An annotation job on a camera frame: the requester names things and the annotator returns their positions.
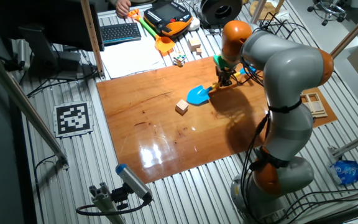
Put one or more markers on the black computer keyboard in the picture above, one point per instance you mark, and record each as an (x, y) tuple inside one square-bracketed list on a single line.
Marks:
[(120, 32)]

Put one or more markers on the small light wooden cube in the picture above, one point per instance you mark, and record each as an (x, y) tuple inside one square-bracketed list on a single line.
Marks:
[(182, 106)]

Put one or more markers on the grey depth camera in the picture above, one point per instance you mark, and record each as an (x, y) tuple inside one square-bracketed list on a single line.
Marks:
[(132, 180)]

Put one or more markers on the white paper stack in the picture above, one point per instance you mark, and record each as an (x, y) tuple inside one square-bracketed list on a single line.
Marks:
[(129, 59)]

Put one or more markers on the light wooden stool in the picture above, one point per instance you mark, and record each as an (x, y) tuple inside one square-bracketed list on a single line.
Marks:
[(270, 7)]

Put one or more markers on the Rubik's cube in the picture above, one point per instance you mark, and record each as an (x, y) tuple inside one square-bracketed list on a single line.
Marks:
[(179, 59)]

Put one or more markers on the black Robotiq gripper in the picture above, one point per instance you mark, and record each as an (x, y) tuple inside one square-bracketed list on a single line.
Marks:
[(225, 74)]

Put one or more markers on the blue yellow toy shovel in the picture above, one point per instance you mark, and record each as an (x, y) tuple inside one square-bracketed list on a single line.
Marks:
[(197, 96)]

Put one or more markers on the office chair base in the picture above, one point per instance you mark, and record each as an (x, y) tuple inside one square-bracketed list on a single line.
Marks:
[(328, 9)]

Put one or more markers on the orange green toy shovel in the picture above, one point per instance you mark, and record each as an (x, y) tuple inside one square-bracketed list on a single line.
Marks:
[(164, 43)]

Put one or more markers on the aluminium frame post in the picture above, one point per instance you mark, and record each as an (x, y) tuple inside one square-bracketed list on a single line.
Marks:
[(353, 31), (257, 11), (353, 143), (23, 102), (92, 37)]

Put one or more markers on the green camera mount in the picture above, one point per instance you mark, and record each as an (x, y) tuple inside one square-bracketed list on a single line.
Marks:
[(219, 62)]

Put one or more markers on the large wooden block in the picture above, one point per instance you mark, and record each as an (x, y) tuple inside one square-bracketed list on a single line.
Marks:
[(194, 43)]

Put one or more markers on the black orange teach pendant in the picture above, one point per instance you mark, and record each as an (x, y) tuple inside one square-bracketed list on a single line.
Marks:
[(166, 17)]

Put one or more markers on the person's bare hand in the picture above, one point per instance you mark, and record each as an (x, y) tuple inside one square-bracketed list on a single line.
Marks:
[(123, 7)]

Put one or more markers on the grey aluminium camera bracket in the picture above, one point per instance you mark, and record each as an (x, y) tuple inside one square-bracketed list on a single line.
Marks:
[(106, 202)]

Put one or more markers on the black white marker tag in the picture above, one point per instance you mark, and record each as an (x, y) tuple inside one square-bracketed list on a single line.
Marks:
[(73, 119)]

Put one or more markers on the tiny wooden block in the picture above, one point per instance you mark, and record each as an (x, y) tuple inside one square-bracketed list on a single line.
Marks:
[(199, 51)]

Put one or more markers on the brown wooden board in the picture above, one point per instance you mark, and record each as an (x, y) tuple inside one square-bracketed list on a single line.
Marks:
[(154, 124)]

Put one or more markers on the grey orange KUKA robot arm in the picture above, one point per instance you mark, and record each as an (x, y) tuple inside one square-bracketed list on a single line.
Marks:
[(291, 77)]

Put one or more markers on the wooden window frame model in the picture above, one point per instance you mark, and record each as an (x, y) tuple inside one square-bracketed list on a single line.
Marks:
[(314, 105)]

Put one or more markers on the black computer monitor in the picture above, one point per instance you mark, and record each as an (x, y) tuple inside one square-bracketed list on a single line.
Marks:
[(57, 21)]

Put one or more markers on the blue plastic bag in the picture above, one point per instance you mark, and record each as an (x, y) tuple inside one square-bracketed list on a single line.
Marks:
[(346, 172)]

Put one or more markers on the black round spool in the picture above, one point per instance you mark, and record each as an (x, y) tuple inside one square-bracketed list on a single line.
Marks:
[(210, 12)]

